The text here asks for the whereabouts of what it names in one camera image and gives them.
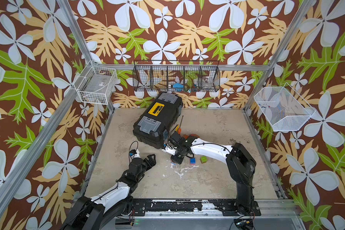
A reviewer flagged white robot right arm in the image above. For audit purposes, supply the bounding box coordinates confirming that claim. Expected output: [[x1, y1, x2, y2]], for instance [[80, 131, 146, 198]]
[[162, 131, 256, 215]]

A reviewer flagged black mounting rail base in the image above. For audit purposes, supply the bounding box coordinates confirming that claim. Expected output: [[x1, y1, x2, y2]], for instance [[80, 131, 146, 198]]
[[126, 198, 262, 217]]

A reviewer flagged black wire basket back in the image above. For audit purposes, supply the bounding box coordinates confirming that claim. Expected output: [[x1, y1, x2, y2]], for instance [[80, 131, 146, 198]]
[[131, 60, 221, 93]]

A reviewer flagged white wire basket right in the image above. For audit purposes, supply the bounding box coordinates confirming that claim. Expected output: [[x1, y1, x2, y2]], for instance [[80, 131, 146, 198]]
[[254, 83, 316, 132]]

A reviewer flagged black toolbox with yellow label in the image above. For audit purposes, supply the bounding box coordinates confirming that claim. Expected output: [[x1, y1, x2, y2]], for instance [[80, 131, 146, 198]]
[[133, 92, 183, 149]]

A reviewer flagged blue object in basket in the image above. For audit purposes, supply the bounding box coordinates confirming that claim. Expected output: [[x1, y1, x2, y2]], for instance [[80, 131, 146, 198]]
[[173, 83, 184, 92]]

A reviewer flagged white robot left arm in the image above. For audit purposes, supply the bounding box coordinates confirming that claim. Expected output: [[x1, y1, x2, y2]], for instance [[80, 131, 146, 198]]
[[60, 154, 156, 230]]

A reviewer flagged lime green lego brick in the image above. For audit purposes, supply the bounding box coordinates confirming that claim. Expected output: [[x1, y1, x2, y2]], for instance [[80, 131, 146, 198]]
[[200, 156, 208, 162]]

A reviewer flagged yellow handled screwdriver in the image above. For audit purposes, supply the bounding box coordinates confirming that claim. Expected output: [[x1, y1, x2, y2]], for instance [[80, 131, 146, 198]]
[[175, 116, 184, 132]]

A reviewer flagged white wire basket left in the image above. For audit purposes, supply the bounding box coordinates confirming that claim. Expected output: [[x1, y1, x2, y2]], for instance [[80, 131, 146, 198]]
[[75, 61, 118, 105]]

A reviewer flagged white wire basket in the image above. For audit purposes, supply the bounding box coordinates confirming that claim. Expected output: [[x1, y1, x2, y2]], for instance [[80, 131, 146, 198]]
[[254, 83, 316, 132], [75, 61, 118, 105]]

